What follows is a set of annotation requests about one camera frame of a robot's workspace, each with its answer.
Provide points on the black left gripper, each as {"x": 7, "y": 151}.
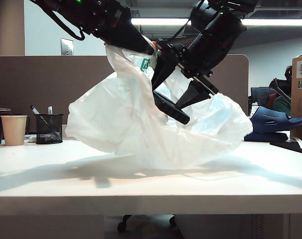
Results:
{"x": 111, "y": 17}

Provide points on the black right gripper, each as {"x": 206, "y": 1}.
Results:
{"x": 215, "y": 47}

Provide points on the white translucent plastic bag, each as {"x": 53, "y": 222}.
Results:
{"x": 116, "y": 119}

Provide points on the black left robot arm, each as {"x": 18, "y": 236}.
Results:
{"x": 66, "y": 10}

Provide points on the red lit sign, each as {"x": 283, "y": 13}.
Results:
{"x": 193, "y": 40}

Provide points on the brown desk partition panel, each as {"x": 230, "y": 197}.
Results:
{"x": 41, "y": 82}

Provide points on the grey black angled bar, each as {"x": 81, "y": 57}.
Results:
{"x": 280, "y": 89}

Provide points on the person in green shirt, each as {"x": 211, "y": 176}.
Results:
{"x": 282, "y": 105}

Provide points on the long white ceiling light strip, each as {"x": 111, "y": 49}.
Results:
{"x": 277, "y": 22}

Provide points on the black mesh pen holder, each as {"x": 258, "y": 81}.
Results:
{"x": 48, "y": 129}

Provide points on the brown cardboard box with labels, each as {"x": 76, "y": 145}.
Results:
{"x": 301, "y": 109}

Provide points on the black flat mat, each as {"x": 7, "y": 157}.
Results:
{"x": 295, "y": 148}

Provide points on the small white object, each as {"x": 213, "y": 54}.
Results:
{"x": 30, "y": 138}

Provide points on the beige paper cup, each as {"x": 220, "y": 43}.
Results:
{"x": 14, "y": 130}

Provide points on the metal wall switch plate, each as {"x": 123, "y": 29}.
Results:
{"x": 67, "y": 46}

